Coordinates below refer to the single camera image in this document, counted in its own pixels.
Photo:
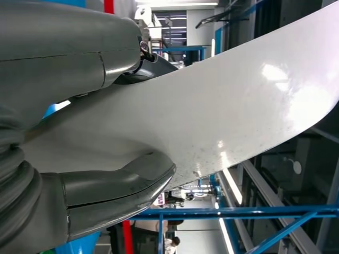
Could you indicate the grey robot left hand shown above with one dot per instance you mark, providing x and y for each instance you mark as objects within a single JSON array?
[{"x": 53, "y": 52}]

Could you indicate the blue metal shelf rack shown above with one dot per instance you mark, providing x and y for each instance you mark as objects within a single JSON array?
[{"x": 238, "y": 212}]

